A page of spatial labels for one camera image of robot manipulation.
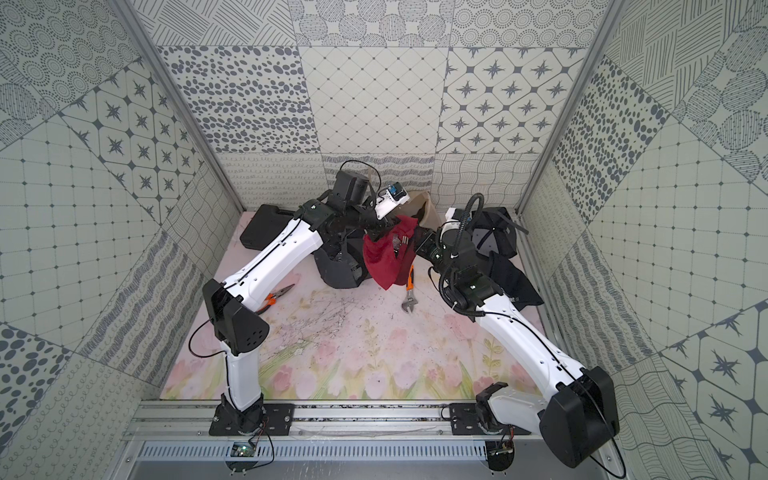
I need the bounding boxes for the beige baseball cap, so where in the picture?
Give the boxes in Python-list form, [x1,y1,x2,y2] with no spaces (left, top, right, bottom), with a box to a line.
[395,191,444,230]

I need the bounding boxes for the red baseball cap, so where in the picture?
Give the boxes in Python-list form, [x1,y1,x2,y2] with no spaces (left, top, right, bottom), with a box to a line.
[363,215,418,290]

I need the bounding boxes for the black cap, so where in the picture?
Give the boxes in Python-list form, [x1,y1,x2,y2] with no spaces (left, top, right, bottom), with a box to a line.
[488,252,544,311]
[312,238,370,290]

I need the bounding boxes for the dark grey baseball cap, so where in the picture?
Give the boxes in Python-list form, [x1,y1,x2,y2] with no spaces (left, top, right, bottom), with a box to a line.
[470,207,529,259]

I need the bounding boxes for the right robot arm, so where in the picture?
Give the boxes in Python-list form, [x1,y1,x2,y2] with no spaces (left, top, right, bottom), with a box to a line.
[412,222,628,479]

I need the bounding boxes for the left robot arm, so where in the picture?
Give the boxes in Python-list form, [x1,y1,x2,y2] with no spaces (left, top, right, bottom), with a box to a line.
[202,170,409,436]

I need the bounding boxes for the black plastic tool case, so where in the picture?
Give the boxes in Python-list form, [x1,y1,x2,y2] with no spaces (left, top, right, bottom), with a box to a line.
[240,204,294,251]

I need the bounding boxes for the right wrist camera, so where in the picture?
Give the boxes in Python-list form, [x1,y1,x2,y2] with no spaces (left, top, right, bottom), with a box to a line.
[441,207,473,234]

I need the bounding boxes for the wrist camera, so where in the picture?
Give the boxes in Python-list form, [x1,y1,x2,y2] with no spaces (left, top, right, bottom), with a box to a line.
[375,182,410,220]
[441,207,473,234]

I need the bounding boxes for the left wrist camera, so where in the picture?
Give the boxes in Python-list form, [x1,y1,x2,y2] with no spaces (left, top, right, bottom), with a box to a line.
[375,182,410,220]

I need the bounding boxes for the orange handled adjustable wrench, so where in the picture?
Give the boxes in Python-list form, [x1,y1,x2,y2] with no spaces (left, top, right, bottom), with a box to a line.
[401,265,418,313]

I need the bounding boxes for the orange handled pliers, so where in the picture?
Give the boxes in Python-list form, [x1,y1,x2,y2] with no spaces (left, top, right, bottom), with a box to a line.
[256,284,294,315]

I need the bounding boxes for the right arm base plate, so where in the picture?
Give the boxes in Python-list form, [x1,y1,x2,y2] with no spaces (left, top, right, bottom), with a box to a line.
[440,402,531,436]

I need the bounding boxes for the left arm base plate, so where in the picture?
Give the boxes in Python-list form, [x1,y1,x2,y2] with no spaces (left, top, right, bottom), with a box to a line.
[209,400,295,437]

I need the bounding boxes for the aluminium front rail frame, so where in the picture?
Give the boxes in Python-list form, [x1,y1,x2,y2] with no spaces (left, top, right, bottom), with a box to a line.
[107,400,628,479]

